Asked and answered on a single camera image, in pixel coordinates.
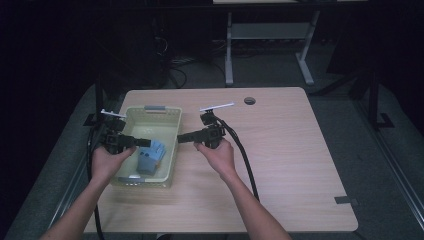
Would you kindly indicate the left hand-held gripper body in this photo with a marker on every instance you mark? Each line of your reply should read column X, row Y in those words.
column 112, row 135

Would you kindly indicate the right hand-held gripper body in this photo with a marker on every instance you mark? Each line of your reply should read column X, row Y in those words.
column 212, row 131

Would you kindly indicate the blue block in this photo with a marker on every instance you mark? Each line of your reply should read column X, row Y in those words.
column 147, row 165

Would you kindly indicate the pale yellow plastic basket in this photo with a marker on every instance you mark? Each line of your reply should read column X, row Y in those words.
column 166, row 133

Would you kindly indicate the person's right hand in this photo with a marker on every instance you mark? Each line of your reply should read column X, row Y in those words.
column 218, row 158

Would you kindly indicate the person's left hand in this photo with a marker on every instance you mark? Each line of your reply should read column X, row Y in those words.
column 106, row 163

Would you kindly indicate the black metal stand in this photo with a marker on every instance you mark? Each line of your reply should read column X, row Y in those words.
column 374, row 100

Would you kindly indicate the white metal desk frame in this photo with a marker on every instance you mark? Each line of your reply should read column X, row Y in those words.
column 266, row 30

